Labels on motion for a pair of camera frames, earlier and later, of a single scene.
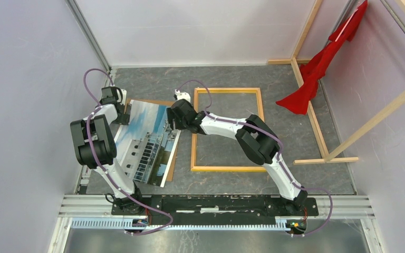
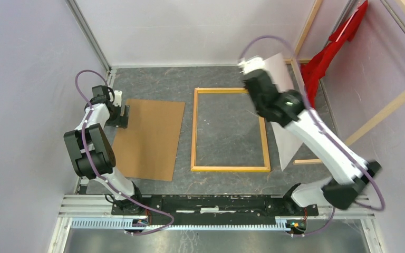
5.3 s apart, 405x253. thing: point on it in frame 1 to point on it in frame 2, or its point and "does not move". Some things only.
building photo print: [146, 145] to [288, 138]
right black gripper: [171, 115] to [252, 100]
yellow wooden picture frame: [194, 168] does not move
